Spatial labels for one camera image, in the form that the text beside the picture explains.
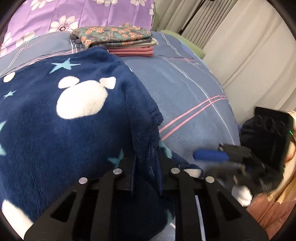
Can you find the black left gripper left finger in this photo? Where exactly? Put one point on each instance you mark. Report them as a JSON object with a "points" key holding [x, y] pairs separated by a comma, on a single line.
{"points": [[84, 210]]}

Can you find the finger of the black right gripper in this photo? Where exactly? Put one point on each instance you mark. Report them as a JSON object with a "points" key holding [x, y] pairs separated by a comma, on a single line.
{"points": [[210, 155]]}

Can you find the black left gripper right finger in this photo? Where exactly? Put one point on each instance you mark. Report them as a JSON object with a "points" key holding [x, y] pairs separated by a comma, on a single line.
{"points": [[204, 210]]}

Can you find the navy fleece star garment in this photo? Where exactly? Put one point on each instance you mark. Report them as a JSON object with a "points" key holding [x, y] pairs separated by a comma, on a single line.
{"points": [[77, 116]]}

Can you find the right forearm pink sleeve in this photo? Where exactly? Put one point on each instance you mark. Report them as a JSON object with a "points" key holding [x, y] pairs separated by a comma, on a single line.
{"points": [[275, 211]]}

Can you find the right hand white glove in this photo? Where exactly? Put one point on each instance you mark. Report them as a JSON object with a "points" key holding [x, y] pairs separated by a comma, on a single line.
{"points": [[242, 194]]}

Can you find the blue striped bed sheet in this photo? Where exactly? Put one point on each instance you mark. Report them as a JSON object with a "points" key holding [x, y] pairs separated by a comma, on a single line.
{"points": [[196, 112]]}

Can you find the green pillow edge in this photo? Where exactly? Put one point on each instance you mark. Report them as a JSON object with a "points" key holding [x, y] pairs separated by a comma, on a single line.
{"points": [[194, 48]]}

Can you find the beige curtain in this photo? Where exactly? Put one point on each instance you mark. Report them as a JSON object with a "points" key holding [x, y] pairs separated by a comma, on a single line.
{"points": [[248, 45]]}

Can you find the folded pink garment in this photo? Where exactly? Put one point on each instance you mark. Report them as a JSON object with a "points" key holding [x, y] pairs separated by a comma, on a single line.
{"points": [[132, 52]]}

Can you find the folded beige garment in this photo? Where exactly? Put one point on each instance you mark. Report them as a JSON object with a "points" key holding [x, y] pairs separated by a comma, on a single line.
{"points": [[153, 42]]}

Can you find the folded floral green garment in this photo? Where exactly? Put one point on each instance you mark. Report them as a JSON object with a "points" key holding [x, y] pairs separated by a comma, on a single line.
{"points": [[110, 36]]}

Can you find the purple floral pillow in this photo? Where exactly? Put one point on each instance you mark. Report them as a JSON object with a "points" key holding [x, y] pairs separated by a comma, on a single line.
{"points": [[35, 18]]}

